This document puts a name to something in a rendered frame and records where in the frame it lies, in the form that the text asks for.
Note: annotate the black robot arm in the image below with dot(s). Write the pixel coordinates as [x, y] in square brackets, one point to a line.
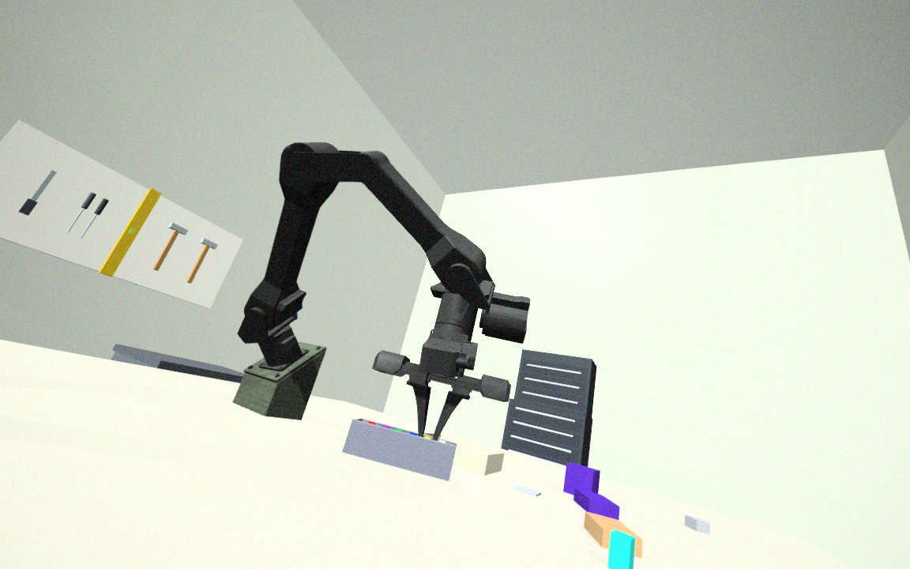
[309, 173]

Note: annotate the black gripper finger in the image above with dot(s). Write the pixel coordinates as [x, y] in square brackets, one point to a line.
[452, 401]
[422, 394]

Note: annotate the cyan rectangular block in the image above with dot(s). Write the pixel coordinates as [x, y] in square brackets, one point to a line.
[621, 551]

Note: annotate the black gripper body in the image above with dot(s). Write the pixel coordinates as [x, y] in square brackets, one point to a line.
[399, 365]

